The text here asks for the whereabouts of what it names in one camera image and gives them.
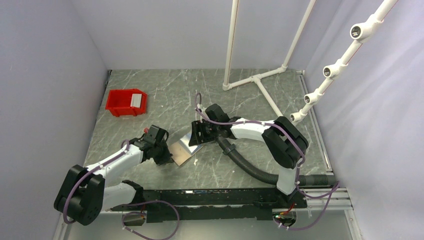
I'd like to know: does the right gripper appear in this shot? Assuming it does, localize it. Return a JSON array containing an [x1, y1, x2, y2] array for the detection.
[[188, 119, 220, 147]]

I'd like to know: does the tan leather card holder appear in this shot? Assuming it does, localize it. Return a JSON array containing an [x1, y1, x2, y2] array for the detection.
[[169, 132, 202, 166]]

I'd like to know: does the red plastic bin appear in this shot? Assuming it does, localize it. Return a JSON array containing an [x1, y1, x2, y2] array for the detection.
[[105, 88, 148, 117]]

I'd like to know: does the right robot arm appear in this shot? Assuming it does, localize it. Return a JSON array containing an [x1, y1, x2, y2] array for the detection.
[[188, 116, 309, 208]]

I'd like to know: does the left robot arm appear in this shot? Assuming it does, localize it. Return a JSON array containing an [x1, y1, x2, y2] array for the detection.
[[53, 125, 173, 226]]

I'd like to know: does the stack of white cards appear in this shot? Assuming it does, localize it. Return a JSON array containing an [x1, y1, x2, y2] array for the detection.
[[130, 93, 143, 108]]

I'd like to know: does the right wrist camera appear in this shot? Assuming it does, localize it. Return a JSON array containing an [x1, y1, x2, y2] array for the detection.
[[205, 103, 230, 123]]

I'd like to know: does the black corrugated hose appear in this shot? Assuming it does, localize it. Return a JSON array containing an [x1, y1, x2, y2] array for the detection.
[[215, 137, 337, 187]]

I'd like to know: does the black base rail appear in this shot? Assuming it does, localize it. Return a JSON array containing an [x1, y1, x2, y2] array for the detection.
[[111, 187, 307, 223]]

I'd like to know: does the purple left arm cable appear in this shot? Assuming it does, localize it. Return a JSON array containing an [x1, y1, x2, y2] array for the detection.
[[61, 139, 132, 226]]

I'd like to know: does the white PVC pipe frame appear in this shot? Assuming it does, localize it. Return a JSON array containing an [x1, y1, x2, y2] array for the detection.
[[222, 0, 400, 125]]

